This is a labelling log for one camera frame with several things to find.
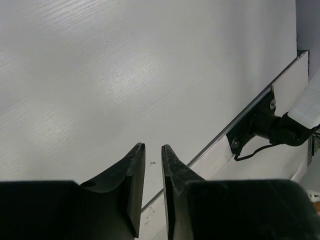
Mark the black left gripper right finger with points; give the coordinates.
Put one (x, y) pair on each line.
(182, 218)

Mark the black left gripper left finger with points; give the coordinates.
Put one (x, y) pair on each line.
(108, 206)

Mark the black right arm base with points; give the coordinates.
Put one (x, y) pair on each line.
(256, 122)

